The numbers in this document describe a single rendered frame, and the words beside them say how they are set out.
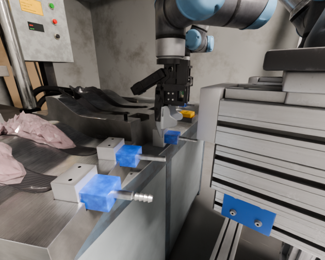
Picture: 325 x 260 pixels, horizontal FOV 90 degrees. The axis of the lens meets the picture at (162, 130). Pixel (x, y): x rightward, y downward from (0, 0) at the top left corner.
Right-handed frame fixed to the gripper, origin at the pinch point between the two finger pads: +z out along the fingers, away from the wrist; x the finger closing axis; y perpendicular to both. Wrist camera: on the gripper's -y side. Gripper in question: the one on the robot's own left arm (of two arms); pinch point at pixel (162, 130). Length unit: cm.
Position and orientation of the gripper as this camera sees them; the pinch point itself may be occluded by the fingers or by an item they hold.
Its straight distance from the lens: 50.2
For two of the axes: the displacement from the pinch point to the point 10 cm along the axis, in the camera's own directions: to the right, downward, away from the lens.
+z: 0.0, 9.4, 3.4
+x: 3.3, -3.3, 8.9
